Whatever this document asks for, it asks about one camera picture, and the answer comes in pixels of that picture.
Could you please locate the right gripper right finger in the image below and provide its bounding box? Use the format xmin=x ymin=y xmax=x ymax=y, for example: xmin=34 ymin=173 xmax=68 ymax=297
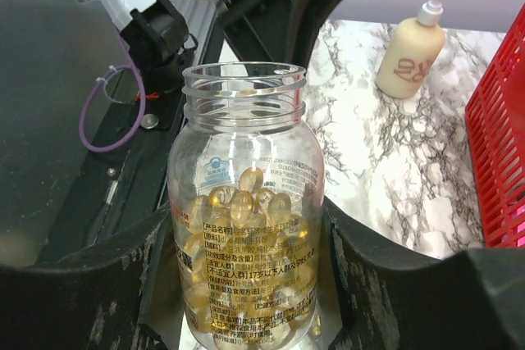
xmin=322 ymin=198 xmax=524 ymax=349

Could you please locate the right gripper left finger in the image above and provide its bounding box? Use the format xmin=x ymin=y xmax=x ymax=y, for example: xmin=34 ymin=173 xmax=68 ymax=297
xmin=1 ymin=205 xmax=170 ymax=349

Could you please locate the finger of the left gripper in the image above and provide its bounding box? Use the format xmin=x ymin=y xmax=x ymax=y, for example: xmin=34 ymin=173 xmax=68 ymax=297
xmin=218 ymin=0 xmax=343 ymax=67

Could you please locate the clear jar of yellow pills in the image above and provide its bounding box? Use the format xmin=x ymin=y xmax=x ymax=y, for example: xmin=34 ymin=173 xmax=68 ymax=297
xmin=167 ymin=61 xmax=325 ymax=349

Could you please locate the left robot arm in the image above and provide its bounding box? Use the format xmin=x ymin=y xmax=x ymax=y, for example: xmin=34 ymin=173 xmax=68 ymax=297
xmin=100 ymin=0 xmax=342 ymax=75

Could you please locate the cream pump lotion bottle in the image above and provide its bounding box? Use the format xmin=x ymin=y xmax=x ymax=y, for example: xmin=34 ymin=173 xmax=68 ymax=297
xmin=375 ymin=0 xmax=445 ymax=98

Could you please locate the red plastic shopping basket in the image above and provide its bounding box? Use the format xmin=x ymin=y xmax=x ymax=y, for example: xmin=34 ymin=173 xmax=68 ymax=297
xmin=465 ymin=10 xmax=524 ymax=248

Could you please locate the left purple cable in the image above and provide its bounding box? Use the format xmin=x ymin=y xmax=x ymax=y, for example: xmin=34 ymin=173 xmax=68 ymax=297
xmin=78 ymin=30 xmax=148 ymax=152

